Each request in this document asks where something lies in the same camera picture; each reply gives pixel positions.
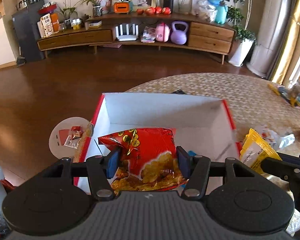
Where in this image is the white red drink pouch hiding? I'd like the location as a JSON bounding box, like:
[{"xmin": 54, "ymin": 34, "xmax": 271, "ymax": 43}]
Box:
[{"xmin": 254, "ymin": 125, "xmax": 277, "ymax": 146}]

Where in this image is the yellow snack packet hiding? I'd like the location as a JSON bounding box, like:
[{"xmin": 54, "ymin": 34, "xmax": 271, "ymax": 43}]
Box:
[{"xmin": 239, "ymin": 128, "xmax": 282, "ymax": 174}]

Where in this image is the red chips bag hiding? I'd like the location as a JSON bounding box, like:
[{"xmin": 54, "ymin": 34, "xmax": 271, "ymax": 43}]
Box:
[{"xmin": 98, "ymin": 127, "xmax": 186, "ymax": 194}]

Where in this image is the blue snack bag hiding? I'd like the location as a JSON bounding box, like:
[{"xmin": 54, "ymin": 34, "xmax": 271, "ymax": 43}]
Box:
[{"xmin": 188, "ymin": 151, "xmax": 197, "ymax": 158}]

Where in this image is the white snack wrapper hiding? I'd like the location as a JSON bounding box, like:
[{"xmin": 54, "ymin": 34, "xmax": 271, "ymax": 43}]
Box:
[{"xmin": 275, "ymin": 133, "xmax": 295, "ymax": 151}]

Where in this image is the red cardboard box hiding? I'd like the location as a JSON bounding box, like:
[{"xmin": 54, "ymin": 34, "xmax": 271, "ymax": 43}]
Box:
[{"xmin": 77, "ymin": 93, "xmax": 239, "ymax": 193}]

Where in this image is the white round stool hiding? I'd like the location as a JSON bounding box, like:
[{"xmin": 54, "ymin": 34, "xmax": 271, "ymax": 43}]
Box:
[{"xmin": 49, "ymin": 117, "xmax": 89, "ymax": 159}]

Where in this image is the glass cup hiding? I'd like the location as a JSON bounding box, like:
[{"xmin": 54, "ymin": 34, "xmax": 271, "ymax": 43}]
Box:
[{"xmin": 288, "ymin": 82, "xmax": 300, "ymax": 106}]

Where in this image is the small yellow wrapper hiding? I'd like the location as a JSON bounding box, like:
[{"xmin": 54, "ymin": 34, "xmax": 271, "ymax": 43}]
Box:
[{"xmin": 268, "ymin": 83, "xmax": 281, "ymax": 96}]

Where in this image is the purple kettlebell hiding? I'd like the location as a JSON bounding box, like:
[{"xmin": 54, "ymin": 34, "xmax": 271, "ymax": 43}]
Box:
[{"xmin": 171, "ymin": 21, "xmax": 189, "ymax": 45}]

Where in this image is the white router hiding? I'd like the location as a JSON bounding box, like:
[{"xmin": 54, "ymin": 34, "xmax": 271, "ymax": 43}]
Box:
[{"xmin": 115, "ymin": 23, "xmax": 139, "ymax": 42}]

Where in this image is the stack of booklets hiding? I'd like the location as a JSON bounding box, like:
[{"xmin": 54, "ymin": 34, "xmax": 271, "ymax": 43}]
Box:
[{"xmin": 140, "ymin": 27, "xmax": 156, "ymax": 43}]

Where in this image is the wooden tv cabinet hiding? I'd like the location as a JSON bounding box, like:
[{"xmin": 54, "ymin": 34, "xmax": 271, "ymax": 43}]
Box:
[{"xmin": 37, "ymin": 12, "xmax": 236, "ymax": 57}]

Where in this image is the teal water jug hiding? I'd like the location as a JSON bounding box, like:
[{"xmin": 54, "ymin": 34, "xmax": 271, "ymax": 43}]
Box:
[{"xmin": 208, "ymin": 0, "xmax": 228, "ymax": 24}]

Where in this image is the clear plastic bag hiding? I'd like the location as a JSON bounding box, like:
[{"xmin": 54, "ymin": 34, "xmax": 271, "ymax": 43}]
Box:
[{"xmin": 193, "ymin": 0, "xmax": 217, "ymax": 22}]

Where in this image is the orange radio box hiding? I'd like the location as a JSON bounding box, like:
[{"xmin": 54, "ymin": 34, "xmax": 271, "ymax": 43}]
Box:
[{"xmin": 114, "ymin": 2, "xmax": 130, "ymax": 14}]

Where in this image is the red apples row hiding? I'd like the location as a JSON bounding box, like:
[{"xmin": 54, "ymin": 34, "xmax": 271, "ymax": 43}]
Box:
[{"xmin": 136, "ymin": 7, "xmax": 172, "ymax": 16}]

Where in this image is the black side cabinet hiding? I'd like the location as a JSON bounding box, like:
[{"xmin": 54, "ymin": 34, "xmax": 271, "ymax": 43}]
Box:
[{"xmin": 12, "ymin": 0, "xmax": 44, "ymax": 62}]

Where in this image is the gold curtain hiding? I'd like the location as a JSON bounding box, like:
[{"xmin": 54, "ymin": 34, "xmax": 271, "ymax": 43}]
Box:
[{"xmin": 268, "ymin": 0, "xmax": 300, "ymax": 85}]

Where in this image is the black speaker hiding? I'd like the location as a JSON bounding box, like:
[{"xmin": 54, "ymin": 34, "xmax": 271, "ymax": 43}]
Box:
[{"xmin": 163, "ymin": 0, "xmax": 174, "ymax": 12}]

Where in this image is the white standing air conditioner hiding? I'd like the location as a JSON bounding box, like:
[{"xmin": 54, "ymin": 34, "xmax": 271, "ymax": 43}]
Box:
[{"xmin": 247, "ymin": 0, "xmax": 296, "ymax": 78}]

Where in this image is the framed photo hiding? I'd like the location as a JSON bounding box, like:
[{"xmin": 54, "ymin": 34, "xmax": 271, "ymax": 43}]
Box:
[{"xmin": 128, "ymin": 0, "xmax": 158, "ymax": 9}]

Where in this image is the potted green tree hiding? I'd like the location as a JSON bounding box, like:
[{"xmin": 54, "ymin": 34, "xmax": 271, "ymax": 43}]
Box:
[{"xmin": 226, "ymin": 0, "xmax": 256, "ymax": 67}]

